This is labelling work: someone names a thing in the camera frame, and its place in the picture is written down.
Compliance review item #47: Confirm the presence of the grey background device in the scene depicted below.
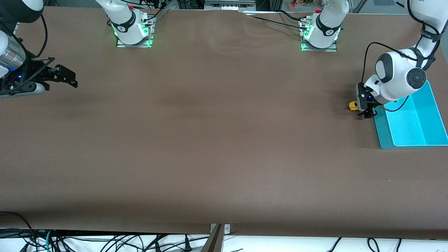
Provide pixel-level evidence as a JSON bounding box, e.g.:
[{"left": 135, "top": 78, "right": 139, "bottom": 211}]
[{"left": 204, "top": 0, "right": 257, "bottom": 11}]

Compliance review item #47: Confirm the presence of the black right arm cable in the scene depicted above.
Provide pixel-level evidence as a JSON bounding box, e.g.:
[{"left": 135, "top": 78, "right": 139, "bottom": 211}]
[{"left": 0, "top": 13, "right": 48, "bottom": 58}]

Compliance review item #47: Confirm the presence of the black floor cable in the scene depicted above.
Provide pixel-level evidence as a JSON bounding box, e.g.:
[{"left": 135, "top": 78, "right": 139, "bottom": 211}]
[{"left": 0, "top": 211, "right": 37, "bottom": 252}]

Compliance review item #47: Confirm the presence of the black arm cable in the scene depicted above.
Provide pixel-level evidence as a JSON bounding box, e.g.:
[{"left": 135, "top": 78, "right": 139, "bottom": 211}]
[
  {"left": 362, "top": 42, "right": 420, "bottom": 84},
  {"left": 0, "top": 13, "right": 48, "bottom": 58}
]

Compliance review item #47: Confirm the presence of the metal table edge bracket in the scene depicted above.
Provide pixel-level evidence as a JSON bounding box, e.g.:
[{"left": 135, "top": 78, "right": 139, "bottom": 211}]
[{"left": 210, "top": 224, "right": 231, "bottom": 235}]

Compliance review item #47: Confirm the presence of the black cable on table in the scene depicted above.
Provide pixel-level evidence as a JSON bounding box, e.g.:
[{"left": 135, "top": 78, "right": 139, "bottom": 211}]
[{"left": 241, "top": 10, "right": 309, "bottom": 30}]

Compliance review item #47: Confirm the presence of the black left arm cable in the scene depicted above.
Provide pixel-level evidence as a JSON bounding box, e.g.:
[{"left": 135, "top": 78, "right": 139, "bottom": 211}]
[{"left": 362, "top": 42, "right": 420, "bottom": 84}]

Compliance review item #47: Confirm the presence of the dark table support beam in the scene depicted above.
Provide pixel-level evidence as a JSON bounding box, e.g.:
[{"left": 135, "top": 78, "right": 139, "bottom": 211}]
[{"left": 201, "top": 224, "right": 225, "bottom": 252}]

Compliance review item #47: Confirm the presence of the teal plastic bin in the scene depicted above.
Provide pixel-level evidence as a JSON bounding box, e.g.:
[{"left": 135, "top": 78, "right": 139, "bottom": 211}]
[{"left": 372, "top": 80, "right": 448, "bottom": 150}]

